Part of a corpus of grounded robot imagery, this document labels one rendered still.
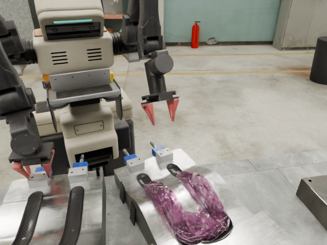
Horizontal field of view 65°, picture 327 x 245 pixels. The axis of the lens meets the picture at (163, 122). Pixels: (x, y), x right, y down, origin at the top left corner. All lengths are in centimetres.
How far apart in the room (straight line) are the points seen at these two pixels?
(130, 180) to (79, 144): 38
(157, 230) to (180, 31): 557
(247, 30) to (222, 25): 60
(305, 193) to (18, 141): 80
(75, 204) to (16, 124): 26
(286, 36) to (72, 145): 555
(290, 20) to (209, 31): 165
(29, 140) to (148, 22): 46
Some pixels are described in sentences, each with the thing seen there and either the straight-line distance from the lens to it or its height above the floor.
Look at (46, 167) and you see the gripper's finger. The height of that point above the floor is 96.
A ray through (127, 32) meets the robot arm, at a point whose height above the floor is 125.
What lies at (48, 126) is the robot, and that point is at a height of 75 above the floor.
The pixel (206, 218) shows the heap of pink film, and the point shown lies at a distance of 67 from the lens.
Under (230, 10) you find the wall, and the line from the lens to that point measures 620.
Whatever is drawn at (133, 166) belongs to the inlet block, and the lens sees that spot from 84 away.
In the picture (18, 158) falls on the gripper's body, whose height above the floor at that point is 100.
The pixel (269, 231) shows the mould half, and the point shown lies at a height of 91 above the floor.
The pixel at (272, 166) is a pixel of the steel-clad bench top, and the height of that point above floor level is 80.
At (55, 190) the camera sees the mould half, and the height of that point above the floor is 89.
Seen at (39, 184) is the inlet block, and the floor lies 90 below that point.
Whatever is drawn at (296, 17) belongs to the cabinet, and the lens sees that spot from 621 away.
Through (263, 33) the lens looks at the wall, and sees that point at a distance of 654.
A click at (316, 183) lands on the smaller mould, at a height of 87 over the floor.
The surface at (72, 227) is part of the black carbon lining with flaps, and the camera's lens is 71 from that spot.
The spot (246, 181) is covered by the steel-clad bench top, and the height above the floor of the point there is 80.
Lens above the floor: 141
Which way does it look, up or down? 30 degrees down
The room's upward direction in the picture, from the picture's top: straight up
